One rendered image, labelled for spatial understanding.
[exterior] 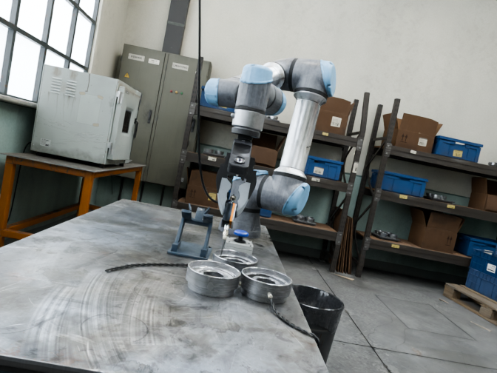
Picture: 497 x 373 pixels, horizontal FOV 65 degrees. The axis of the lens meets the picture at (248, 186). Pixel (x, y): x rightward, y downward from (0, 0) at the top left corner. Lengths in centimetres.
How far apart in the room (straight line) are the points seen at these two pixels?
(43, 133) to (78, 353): 272
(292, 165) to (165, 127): 345
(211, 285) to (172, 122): 398
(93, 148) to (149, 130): 172
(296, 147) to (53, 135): 217
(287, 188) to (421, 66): 431
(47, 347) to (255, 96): 65
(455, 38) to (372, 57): 105
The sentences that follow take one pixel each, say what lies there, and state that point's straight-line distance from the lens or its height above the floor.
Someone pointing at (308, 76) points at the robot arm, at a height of 137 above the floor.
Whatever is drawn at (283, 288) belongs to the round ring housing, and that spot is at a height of 84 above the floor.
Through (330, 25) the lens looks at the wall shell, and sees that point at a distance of 520.
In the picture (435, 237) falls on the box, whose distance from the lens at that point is 496.
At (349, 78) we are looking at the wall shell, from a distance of 511.
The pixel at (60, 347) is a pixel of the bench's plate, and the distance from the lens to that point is 56.
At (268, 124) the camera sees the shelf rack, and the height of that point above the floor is 145.
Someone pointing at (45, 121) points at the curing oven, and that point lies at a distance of 318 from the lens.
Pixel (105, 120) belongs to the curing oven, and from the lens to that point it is 303.
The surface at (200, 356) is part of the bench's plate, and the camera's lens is 57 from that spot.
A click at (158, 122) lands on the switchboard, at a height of 126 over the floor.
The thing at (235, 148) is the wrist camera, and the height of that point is 108.
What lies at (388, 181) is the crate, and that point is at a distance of 467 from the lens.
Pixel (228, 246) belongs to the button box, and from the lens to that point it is 102.
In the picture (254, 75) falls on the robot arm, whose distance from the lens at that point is 95.
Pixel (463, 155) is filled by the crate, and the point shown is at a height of 156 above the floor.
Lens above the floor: 107
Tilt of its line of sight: 4 degrees down
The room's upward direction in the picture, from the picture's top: 11 degrees clockwise
